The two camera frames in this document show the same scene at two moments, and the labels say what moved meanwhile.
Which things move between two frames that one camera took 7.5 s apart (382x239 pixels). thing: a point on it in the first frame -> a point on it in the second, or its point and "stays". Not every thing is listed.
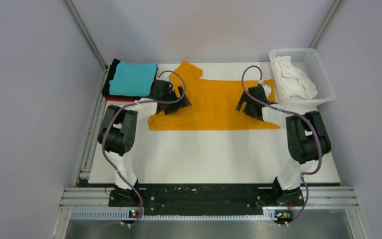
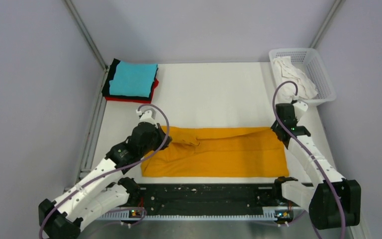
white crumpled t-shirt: x=290 y=82 stays
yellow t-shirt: x=213 y=103 -> x=204 y=152
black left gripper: x=177 y=105 -> x=160 y=132
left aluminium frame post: x=89 y=40 stays
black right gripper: x=246 y=109 -> x=273 y=126
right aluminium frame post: x=327 y=22 stays
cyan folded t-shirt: x=133 y=79 stays
